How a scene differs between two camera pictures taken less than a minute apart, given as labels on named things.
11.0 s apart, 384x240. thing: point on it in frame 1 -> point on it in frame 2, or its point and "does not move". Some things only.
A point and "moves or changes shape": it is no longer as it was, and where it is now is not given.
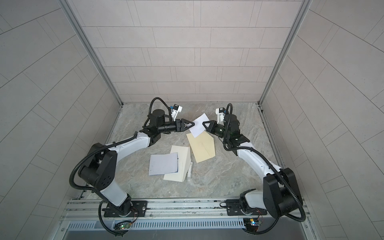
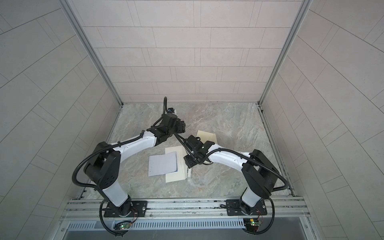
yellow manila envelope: (202, 146) moves or changes shape
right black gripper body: (218, 130) -> (192, 159)
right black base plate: (234, 208) does not move
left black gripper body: (168, 129) does not move
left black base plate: (129, 208) does not move
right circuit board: (251, 224) does not move
